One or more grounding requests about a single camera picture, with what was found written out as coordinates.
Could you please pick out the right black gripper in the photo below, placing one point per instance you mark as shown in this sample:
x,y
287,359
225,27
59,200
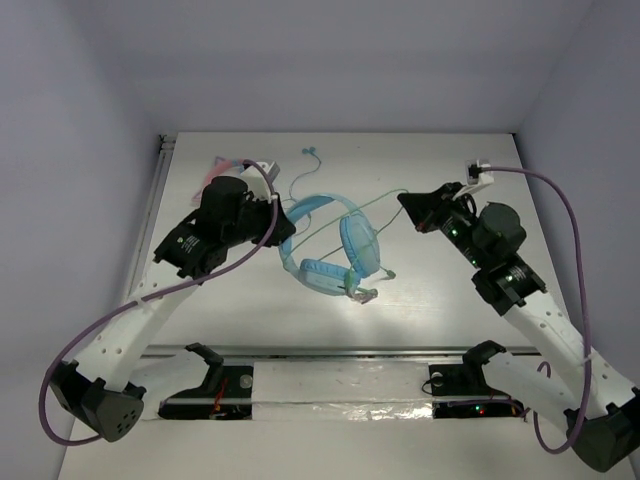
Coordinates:
x,y
421,204

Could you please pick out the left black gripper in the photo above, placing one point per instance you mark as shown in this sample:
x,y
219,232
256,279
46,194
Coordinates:
x,y
270,220

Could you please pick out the large light blue headphones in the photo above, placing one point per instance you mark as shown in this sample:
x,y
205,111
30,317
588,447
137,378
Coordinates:
x,y
359,243

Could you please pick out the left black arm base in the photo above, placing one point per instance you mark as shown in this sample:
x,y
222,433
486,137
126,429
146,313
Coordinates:
x,y
223,393

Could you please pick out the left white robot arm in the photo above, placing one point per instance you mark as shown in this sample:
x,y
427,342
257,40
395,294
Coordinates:
x,y
94,388

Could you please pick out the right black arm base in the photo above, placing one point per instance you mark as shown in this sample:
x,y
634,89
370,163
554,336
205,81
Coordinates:
x,y
461,392

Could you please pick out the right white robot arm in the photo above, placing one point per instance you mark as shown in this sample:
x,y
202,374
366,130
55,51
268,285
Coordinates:
x,y
584,396

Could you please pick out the pink blue cat-ear headphones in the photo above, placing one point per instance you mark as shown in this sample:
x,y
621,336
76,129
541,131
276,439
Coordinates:
x,y
220,166

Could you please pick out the white foam block with tape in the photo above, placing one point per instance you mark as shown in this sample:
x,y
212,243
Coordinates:
x,y
351,390

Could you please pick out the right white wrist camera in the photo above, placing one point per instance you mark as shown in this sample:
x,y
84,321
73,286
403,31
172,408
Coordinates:
x,y
478,176

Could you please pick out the blue earbuds with cable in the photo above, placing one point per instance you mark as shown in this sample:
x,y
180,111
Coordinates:
x,y
310,152

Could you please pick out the left side aluminium rail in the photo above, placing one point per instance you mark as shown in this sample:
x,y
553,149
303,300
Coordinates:
x,y
136,268

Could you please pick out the aluminium rail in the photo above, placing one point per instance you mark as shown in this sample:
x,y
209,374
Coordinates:
x,y
136,268
279,353

